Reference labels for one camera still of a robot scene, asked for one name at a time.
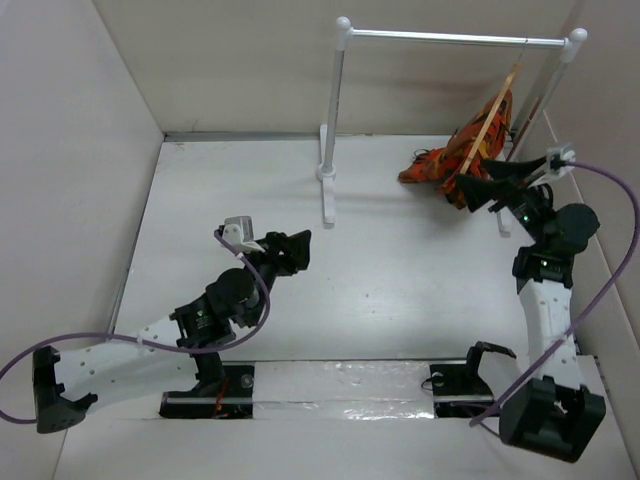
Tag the black base rail with foil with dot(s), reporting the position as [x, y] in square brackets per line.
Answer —
[337, 390]

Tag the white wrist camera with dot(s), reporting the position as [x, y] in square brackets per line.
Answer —
[558, 162]
[238, 233]

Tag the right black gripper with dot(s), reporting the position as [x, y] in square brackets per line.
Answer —
[507, 190]

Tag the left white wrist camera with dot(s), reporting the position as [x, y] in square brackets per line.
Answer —
[238, 233]

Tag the wooden clothes hanger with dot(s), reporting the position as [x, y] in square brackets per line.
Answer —
[492, 112]

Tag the orange camouflage trousers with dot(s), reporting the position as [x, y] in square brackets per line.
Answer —
[442, 165]

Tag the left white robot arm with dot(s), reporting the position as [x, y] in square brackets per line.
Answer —
[69, 385]

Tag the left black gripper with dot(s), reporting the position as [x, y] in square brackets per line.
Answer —
[286, 253]

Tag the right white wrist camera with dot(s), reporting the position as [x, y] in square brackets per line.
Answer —
[558, 162]

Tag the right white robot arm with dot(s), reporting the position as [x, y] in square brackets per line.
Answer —
[548, 409]

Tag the white and silver clothes rack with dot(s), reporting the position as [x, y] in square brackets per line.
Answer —
[567, 47]

